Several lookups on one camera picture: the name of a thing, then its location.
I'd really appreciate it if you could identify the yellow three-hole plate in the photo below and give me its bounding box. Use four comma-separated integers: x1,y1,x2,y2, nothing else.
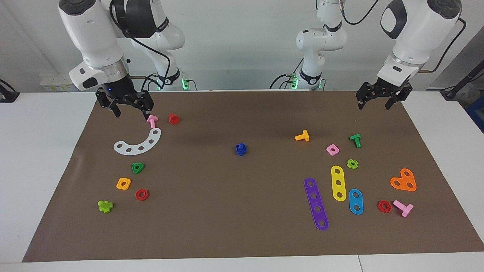
331,165,347,202

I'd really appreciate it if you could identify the purple four-hole plate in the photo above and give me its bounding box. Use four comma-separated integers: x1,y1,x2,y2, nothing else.
304,178,329,231

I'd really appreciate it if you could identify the blue crate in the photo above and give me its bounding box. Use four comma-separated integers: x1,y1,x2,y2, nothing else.
466,94,484,133

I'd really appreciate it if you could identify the brown table mat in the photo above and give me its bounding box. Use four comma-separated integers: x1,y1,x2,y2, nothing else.
22,90,484,263

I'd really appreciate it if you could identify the black clamp mount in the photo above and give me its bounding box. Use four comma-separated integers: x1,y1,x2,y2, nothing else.
0,79,20,103

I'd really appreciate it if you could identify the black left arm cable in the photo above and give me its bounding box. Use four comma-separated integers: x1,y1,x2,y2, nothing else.
340,0,466,73

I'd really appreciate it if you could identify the white curved five-hole plate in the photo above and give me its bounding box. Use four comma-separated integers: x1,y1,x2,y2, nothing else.
113,128,162,156

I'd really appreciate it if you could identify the blue two-hole plate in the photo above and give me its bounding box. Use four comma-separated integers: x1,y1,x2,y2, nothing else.
349,189,364,215

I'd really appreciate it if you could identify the orange heart-shaped plate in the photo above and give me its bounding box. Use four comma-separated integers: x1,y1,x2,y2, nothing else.
390,168,417,192

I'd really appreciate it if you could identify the black base cable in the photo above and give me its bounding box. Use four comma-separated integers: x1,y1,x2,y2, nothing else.
142,74,197,91
269,74,299,90

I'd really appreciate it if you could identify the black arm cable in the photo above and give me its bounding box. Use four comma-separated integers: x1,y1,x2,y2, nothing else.
109,0,171,88
340,0,466,73

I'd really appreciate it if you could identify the black stand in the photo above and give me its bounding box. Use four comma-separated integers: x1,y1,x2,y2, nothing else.
441,70,484,100

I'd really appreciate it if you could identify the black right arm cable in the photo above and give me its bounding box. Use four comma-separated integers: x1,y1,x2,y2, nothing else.
109,0,171,88

